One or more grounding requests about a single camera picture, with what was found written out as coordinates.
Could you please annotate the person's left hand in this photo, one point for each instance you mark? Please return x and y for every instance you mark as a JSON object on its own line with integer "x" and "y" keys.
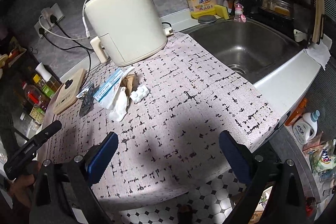
{"x": 23, "y": 184}

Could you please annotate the blue and white carton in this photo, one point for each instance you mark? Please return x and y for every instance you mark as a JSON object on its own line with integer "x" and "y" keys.
{"x": 107, "y": 86}

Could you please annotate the white laundry detergent bottle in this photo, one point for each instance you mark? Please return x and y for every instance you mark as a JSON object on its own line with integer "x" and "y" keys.
{"x": 305, "y": 129}

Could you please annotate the cream air fryer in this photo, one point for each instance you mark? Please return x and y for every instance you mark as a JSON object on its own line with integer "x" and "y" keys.
{"x": 126, "y": 22}

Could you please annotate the grey sink plug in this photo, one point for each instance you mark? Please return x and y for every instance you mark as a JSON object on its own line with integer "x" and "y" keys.
{"x": 208, "y": 19}

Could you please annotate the steel sink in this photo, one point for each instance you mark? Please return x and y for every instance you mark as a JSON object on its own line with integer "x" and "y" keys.
{"x": 244, "y": 48}

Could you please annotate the white rag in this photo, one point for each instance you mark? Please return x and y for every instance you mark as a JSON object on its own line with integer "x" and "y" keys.
{"x": 319, "y": 54}

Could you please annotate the small pink bottle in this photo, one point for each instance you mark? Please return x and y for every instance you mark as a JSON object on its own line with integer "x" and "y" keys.
{"x": 239, "y": 10}

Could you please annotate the dark foil wrapper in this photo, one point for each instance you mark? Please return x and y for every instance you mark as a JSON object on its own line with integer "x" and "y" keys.
{"x": 86, "y": 100}

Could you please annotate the steel pot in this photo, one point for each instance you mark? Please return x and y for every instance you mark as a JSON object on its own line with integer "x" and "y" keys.
{"x": 275, "y": 5}

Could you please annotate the row of condiment bottles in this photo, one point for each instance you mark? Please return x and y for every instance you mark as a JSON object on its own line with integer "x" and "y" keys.
{"x": 39, "y": 92}

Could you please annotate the orange detergent bottle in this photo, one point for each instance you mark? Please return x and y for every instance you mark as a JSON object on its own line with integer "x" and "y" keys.
{"x": 296, "y": 112}

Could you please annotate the grey wall socket panel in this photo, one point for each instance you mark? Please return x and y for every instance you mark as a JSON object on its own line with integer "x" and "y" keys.
{"x": 50, "y": 19}

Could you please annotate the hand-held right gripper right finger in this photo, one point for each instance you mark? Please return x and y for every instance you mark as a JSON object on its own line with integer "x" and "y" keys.
{"x": 235, "y": 158}

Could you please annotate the yellow sponge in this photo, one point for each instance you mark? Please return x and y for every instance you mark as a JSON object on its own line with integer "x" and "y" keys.
{"x": 222, "y": 12}

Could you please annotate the black patterned white tablecloth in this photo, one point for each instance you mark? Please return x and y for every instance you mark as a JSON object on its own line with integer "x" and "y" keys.
{"x": 170, "y": 113}

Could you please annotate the brown paper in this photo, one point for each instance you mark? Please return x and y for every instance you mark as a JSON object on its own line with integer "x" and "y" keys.
{"x": 130, "y": 83}

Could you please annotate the beige cutting board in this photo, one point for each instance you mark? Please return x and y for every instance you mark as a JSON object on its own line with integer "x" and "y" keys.
{"x": 318, "y": 8}

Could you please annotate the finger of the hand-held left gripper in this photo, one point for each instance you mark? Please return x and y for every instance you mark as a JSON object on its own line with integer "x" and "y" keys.
{"x": 50, "y": 129}

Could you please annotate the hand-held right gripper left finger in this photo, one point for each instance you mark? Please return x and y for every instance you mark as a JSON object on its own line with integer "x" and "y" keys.
{"x": 102, "y": 158}

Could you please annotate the white toy brick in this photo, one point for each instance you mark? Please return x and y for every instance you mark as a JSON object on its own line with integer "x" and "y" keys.
{"x": 139, "y": 93}

